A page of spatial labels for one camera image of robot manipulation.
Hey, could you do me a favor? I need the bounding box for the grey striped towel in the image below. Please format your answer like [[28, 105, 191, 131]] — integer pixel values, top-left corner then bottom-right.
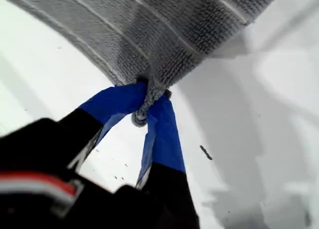
[[0, 0, 287, 127]]

